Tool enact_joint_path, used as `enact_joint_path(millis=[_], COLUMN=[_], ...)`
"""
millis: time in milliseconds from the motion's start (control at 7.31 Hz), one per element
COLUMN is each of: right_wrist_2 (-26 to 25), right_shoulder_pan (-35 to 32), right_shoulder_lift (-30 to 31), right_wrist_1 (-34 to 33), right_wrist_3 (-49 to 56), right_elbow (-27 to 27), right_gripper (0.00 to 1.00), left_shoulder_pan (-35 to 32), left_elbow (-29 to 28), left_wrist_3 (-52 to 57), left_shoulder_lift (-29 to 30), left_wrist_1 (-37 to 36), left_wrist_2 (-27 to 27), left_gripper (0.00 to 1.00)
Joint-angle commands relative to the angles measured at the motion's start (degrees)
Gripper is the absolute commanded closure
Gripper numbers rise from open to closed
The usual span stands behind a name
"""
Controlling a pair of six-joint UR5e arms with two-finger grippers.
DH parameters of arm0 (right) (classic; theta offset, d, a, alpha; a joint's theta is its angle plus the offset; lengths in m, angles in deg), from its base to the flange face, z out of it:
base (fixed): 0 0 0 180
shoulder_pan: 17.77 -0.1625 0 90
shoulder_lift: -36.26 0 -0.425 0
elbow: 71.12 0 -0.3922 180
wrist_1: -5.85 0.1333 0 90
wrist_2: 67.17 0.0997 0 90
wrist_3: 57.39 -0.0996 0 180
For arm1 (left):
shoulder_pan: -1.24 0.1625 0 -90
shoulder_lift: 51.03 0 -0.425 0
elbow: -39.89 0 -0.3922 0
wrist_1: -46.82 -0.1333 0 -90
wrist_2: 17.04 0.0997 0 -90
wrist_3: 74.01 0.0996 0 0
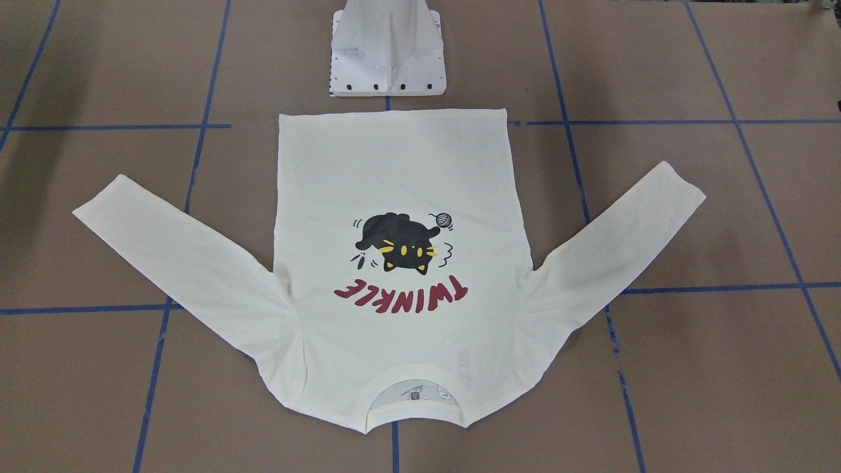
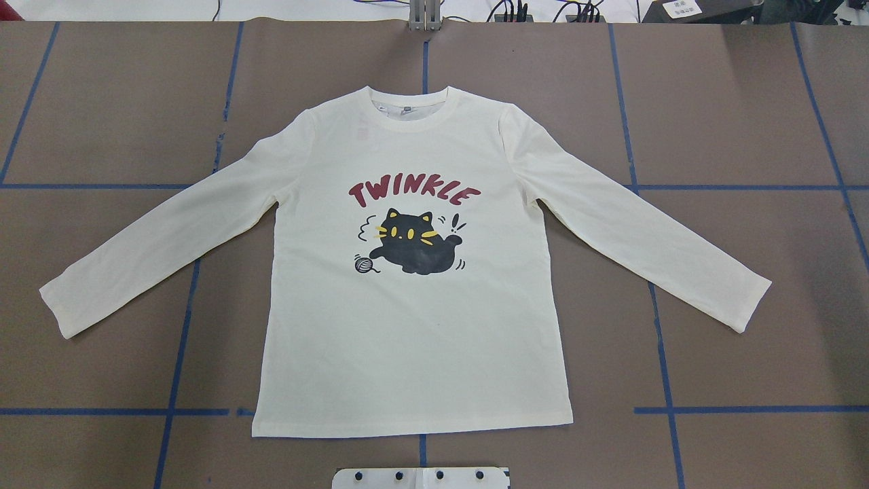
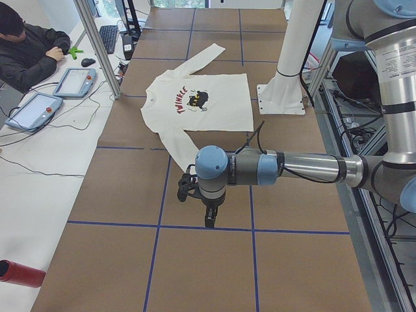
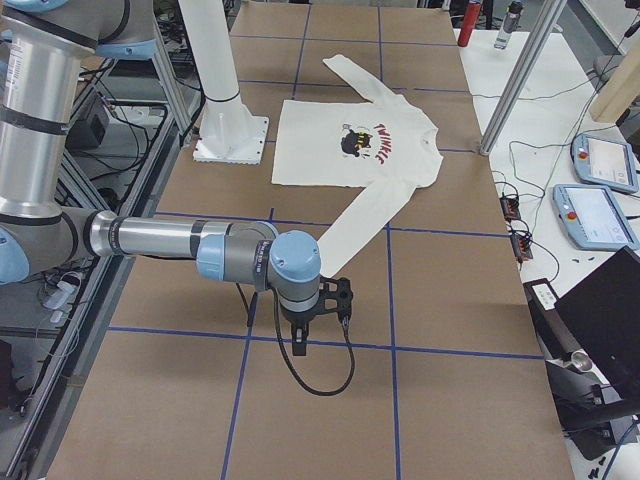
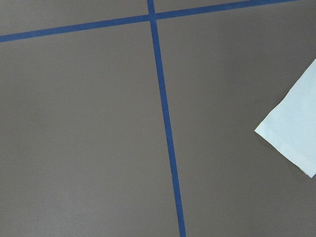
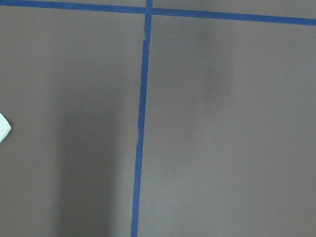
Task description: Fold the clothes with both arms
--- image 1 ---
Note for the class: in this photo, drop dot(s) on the cream long-sleeve cat shirt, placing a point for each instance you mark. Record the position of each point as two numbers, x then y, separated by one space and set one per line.
402 283

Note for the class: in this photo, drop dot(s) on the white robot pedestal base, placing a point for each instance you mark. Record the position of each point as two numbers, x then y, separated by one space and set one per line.
387 48

